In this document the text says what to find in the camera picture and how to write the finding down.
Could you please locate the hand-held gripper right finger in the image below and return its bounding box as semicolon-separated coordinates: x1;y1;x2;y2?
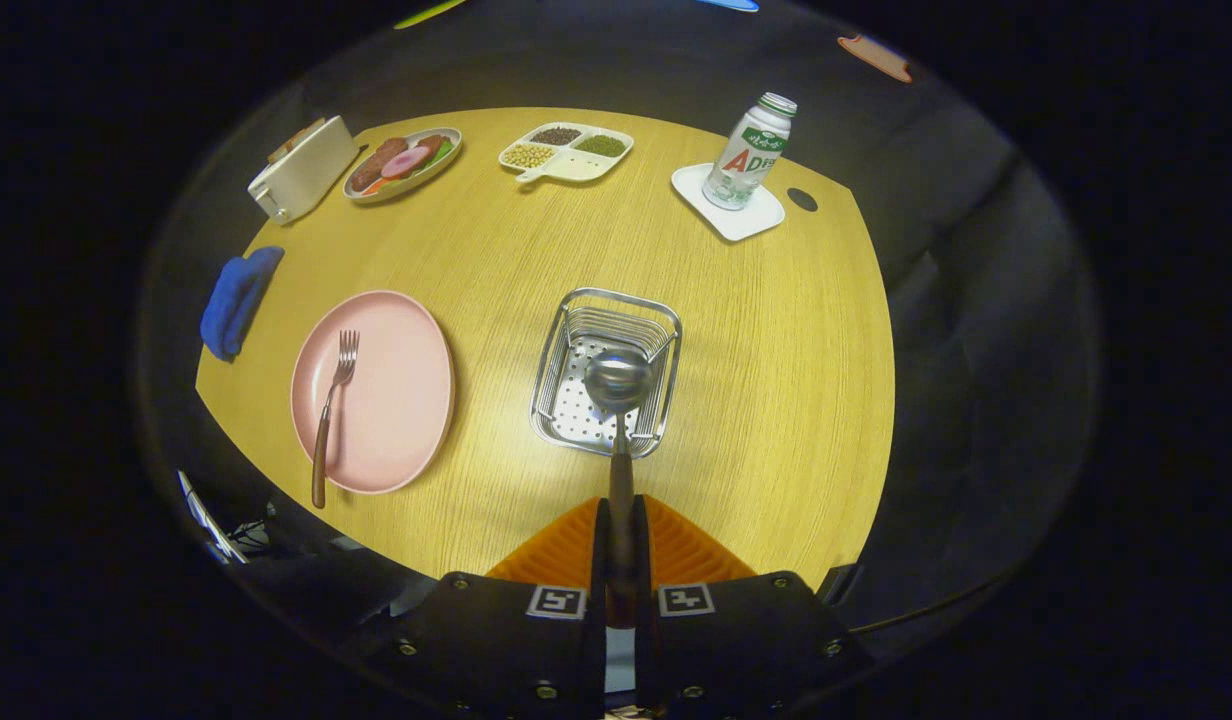
634;494;877;720

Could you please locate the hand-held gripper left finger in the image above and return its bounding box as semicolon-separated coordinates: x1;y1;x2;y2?
351;497;610;720

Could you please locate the spoon with wooden handle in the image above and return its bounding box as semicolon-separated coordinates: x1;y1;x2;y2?
583;347;655;631

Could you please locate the fork with wooden handle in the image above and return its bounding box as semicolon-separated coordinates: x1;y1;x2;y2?
311;330;361;510

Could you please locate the pink oval plate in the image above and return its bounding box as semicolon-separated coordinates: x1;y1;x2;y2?
290;290;456;496

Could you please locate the white square coaster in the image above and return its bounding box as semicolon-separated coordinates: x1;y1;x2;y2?
671;163;786;243

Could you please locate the white divided dish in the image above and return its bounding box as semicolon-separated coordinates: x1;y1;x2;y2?
498;122;635;185

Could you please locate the oval plate of food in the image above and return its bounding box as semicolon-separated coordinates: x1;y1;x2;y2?
342;127;464;205

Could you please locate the white drink bottle green cap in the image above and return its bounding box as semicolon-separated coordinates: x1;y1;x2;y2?
702;92;799;211

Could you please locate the black backdrop cloth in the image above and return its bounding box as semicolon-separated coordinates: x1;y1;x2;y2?
131;0;1107;661

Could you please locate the blue folded cloth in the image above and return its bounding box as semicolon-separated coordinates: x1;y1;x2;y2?
199;246;285;362

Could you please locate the long brown sausage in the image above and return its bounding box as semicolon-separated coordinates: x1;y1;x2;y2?
349;137;409;193

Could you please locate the white toaster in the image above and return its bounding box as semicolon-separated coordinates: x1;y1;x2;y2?
247;115;361;225

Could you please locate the metal wire basket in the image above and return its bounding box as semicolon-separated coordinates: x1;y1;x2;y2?
529;288;684;459

